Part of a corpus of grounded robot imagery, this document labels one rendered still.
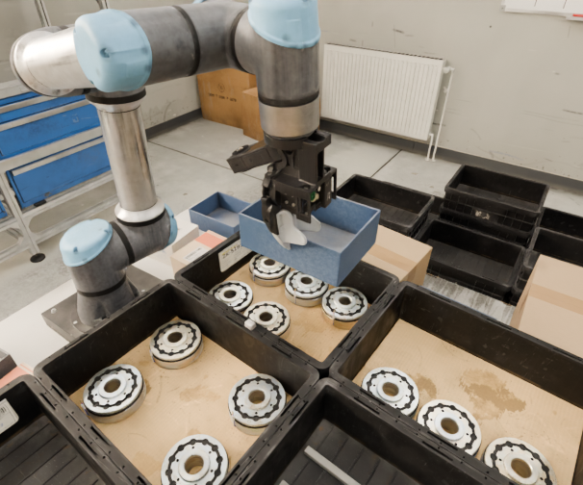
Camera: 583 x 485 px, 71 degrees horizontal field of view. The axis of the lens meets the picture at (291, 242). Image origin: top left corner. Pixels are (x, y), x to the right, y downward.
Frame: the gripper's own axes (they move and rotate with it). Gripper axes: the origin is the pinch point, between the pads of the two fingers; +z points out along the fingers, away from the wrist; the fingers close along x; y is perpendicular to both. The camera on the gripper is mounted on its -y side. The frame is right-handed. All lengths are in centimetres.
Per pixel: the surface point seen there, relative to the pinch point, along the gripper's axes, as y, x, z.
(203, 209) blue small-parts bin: -65, 35, 42
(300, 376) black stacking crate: 8.4, -9.4, 20.7
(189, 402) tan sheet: -7.9, -22.2, 27.0
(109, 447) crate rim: -6.1, -36.3, 15.7
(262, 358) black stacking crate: -0.5, -9.3, 22.9
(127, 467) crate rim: -1.7, -36.5, 15.6
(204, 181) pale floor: -185, 135, 125
